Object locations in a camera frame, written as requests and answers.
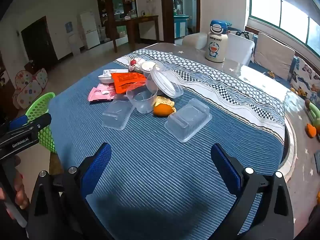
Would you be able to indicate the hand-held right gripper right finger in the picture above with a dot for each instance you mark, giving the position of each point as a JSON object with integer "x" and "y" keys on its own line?
{"x": 226, "y": 170}

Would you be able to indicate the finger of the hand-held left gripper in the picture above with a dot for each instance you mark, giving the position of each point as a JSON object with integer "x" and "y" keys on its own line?
{"x": 40, "y": 122}
{"x": 18, "y": 122}

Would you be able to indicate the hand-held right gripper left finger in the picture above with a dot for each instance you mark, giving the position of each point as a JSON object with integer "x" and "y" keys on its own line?
{"x": 96, "y": 170}

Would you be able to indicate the green plastic basket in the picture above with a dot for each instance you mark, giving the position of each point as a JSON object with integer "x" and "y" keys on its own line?
{"x": 40, "y": 105}

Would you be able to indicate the clear plastic tray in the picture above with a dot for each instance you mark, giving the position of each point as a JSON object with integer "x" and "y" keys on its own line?
{"x": 116, "y": 115}
{"x": 187, "y": 122}

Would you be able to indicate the pink packet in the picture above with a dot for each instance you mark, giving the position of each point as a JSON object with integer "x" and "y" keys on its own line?
{"x": 98, "y": 95}

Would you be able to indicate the white round plate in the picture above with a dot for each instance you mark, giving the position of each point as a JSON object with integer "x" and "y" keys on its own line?
{"x": 106, "y": 78}

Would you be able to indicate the clear plastic cup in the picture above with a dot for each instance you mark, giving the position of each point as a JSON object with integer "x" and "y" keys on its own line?
{"x": 141, "y": 100}

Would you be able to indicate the orange peel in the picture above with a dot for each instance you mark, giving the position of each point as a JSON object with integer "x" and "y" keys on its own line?
{"x": 163, "y": 101}
{"x": 161, "y": 110}

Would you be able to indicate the orange foil packet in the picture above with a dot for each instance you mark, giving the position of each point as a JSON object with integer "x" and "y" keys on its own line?
{"x": 125, "y": 81}

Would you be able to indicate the clear round plastic lid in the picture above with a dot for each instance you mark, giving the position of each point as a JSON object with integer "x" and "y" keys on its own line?
{"x": 165, "y": 80}

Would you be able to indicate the person's left hand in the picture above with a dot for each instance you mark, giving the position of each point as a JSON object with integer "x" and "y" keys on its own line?
{"x": 21, "y": 192}

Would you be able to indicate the polka dot play tent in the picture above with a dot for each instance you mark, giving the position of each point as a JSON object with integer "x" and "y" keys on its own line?
{"x": 30, "y": 87}

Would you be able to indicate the grey star-print table cover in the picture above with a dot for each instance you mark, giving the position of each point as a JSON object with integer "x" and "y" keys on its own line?
{"x": 295, "y": 135}

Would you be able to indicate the dark wooden door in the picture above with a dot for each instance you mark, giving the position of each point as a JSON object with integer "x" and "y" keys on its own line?
{"x": 38, "y": 42}

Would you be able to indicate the white water dispenser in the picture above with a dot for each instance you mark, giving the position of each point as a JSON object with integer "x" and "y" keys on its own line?
{"x": 73, "y": 43}

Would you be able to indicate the orange toy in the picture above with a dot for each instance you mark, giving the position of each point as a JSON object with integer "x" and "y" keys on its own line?
{"x": 310, "y": 130}

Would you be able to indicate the white refrigerator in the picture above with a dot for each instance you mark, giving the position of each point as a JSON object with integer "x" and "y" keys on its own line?
{"x": 90, "y": 30}

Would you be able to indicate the green toy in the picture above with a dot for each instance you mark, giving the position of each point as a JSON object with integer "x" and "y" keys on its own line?
{"x": 313, "y": 110}

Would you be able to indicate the red white crumpled wrapper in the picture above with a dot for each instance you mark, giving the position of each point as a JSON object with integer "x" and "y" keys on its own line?
{"x": 135, "y": 63}

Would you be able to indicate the small white container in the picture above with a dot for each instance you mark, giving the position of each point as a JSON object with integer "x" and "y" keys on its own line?
{"x": 148, "y": 66}

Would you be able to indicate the butterfly print pillow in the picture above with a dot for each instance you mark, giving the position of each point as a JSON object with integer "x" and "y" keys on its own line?
{"x": 306, "y": 77}

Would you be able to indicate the white square cushion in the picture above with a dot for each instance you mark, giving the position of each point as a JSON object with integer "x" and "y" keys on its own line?
{"x": 238, "y": 46}

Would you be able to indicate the cream cartoon thermos bottle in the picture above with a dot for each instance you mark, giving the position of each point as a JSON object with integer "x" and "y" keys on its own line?
{"x": 216, "y": 45}

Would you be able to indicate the beige sofa cushion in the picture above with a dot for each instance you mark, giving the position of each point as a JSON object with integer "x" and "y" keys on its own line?
{"x": 273, "y": 52}

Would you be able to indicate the wooden divider shelf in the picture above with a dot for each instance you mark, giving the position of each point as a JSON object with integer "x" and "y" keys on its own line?
{"x": 107, "y": 10}

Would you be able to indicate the beige armchair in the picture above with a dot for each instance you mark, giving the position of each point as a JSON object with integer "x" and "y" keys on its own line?
{"x": 191, "y": 40}

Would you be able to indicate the wooden side table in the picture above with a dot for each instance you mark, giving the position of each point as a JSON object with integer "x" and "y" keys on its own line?
{"x": 137, "y": 21}

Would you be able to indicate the blue cabinet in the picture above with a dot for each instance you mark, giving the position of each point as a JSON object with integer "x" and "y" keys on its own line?
{"x": 180, "y": 25}

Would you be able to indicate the window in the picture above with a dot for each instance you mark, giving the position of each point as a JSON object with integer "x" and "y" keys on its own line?
{"x": 280, "y": 10}

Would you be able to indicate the dark wooden door frame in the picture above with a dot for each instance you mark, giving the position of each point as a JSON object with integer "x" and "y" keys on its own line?
{"x": 167, "y": 10}

